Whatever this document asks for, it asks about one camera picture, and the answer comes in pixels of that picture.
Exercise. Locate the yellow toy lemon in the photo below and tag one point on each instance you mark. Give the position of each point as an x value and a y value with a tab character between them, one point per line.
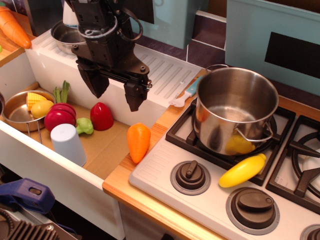
41	108

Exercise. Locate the middle black stove knob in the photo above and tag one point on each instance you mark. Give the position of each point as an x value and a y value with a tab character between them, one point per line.
252	211

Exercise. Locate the yellow toy corn piece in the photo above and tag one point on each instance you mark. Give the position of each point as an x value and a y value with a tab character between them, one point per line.
33	98

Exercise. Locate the right black burner grate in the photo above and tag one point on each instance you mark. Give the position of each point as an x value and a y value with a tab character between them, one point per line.
296	176

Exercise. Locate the red toy radish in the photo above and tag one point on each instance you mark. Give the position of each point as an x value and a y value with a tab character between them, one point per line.
61	112

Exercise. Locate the small steel pot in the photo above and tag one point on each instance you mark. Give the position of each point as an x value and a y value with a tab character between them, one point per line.
65	37

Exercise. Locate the black metal camera mount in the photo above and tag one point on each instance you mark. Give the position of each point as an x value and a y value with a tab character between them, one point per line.
12	228

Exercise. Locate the left black stove knob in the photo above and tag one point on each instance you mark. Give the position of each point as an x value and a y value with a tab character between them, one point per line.
190	178

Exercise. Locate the black stove knob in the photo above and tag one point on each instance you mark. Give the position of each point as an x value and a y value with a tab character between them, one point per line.
252	211
311	232
190	178

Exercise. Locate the steel bowl on stand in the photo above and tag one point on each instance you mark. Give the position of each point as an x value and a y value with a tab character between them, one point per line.
16	114

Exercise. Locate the blue clamp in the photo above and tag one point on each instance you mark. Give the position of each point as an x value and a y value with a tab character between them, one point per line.
27	194

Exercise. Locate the white blue toy can opener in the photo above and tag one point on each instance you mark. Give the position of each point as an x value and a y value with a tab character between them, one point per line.
188	93

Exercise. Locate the red toy pepper half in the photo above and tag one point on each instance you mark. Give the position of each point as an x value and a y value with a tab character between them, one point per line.
101	117

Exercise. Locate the right black stove knob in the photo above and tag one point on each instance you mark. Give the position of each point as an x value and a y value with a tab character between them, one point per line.
311	232

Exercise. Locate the white toy sink basin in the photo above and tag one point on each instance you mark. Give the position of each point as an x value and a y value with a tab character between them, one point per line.
71	184

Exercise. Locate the large steel cooking pot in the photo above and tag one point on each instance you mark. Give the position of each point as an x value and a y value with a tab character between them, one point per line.
234	107

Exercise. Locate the large orange toy carrot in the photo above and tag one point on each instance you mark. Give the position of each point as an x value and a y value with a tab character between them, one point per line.
12	28

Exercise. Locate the white soap bottle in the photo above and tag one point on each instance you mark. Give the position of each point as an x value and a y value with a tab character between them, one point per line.
69	17

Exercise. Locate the yellow toy banana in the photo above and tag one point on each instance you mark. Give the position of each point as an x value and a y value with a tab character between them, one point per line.
243	171

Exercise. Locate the green toy broccoli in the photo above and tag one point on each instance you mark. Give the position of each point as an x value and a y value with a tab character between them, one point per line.
84	125

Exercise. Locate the grey toy stove top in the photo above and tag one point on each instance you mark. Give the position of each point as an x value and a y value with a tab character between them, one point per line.
152	175

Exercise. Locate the black burner grate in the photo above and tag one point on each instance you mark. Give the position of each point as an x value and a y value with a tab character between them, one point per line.
296	176
182	134

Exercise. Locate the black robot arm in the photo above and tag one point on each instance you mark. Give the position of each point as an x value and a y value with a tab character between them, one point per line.
105	14

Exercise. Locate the light blue plastic cup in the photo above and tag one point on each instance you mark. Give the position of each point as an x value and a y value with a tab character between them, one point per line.
67	143

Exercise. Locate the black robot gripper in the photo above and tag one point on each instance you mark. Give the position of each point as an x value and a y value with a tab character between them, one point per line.
106	55

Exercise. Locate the small orange toy carrot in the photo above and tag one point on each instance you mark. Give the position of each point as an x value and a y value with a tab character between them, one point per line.
138	140

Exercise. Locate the left black burner grate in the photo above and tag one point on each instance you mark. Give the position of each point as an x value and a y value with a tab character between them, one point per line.
182	134

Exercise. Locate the brown cardboard sheet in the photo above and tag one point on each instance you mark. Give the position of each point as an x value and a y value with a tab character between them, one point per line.
105	149

